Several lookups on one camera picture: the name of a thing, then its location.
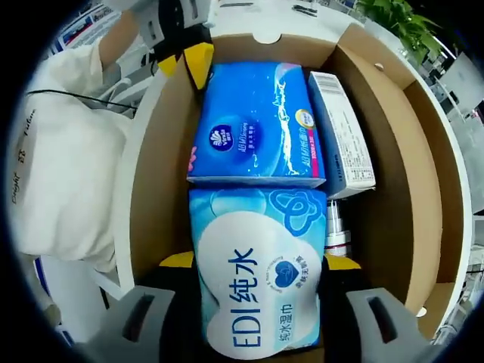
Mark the white red-label container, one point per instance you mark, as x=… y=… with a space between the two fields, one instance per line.
x=338 y=230

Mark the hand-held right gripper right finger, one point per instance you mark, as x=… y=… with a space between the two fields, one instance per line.
x=378 y=325

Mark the white desk partition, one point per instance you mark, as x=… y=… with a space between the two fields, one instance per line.
x=461 y=75

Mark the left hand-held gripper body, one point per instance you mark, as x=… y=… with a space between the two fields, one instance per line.
x=189 y=9

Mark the white medicine carton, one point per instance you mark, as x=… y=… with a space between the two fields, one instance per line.
x=340 y=132

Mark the brown cardboard shoe box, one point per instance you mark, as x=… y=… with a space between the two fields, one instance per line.
x=385 y=189

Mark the wall poster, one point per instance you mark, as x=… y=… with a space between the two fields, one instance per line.
x=83 y=30

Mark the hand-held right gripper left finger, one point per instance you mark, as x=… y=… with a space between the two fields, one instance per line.
x=147 y=317

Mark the blue tissue pack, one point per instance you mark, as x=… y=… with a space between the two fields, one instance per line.
x=246 y=125

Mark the small black object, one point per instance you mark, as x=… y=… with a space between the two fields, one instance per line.
x=304 y=10

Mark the green potted plant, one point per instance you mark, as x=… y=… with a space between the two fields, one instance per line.
x=401 y=22

